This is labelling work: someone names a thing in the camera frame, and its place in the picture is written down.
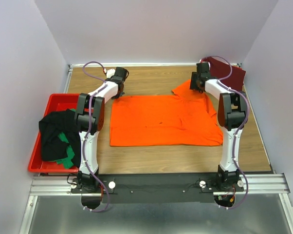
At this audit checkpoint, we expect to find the green t shirt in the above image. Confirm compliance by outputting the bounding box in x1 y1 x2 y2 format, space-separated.
55 132 81 169

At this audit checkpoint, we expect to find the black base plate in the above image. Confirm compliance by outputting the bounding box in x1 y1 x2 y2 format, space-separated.
82 173 244 207

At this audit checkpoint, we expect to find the aluminium frame rail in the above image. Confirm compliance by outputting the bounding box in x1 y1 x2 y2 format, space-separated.
20 173 293 234

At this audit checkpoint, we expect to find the orange t shirt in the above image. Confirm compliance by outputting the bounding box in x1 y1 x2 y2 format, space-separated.
110 81 223 147

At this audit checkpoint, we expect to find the black t shirt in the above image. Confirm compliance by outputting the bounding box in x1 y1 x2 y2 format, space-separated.
38 109 81 162

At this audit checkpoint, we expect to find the red plastic bin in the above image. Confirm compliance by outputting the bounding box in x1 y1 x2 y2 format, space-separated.
28 94 79 174

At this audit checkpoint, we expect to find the folded maroon t shirt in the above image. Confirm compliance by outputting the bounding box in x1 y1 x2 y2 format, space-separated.
203 57 246 91

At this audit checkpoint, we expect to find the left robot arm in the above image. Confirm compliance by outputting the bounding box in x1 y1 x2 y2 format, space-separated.
70 67 129 194

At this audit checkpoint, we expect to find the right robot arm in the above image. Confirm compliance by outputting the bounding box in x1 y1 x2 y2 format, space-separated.
190 61 250 190

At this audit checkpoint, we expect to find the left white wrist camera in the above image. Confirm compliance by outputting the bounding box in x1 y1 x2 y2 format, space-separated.
104 69 115 78

